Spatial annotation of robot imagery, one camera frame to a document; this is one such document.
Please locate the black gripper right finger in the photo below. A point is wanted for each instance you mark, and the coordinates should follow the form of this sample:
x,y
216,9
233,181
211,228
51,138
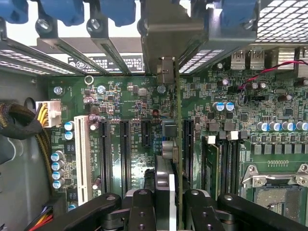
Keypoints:
x,y
199,216

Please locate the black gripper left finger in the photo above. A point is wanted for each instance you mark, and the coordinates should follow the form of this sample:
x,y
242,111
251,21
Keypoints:
x,y
142,216

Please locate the green RAM stick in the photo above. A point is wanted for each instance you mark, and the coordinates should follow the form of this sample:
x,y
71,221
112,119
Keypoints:
x,y
213,168

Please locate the CPU socket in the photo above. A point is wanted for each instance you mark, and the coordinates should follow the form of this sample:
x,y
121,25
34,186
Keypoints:
x,y
276,199

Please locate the short black expansion slot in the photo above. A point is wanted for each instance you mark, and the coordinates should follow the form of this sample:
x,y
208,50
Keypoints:
x,y
146,134

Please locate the white expansion slot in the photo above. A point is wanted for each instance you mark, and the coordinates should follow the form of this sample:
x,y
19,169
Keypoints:
x,y
83,156

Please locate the green motherboard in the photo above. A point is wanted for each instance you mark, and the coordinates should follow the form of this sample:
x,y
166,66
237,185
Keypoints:
x,y
134,96

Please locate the white power connector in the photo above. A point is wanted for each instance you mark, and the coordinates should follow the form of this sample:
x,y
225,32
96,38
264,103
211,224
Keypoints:
x,y
51,113

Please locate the silver USB port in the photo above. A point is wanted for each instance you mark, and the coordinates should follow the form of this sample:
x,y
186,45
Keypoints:
x,y
238,60
257,60

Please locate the vented metal slot cover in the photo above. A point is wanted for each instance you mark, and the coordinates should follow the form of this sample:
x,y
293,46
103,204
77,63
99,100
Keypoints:
x,y
24,60

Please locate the blue slot clip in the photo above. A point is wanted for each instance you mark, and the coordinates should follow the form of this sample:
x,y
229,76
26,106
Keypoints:
x,y
238,14
118,12
12,12
65,12

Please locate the grey open PC case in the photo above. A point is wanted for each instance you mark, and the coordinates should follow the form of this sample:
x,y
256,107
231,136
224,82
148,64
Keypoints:
x,y
276,24

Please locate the silver bracket screw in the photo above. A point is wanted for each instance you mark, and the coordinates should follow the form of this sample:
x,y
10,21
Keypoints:
x,y
44,24
94,24

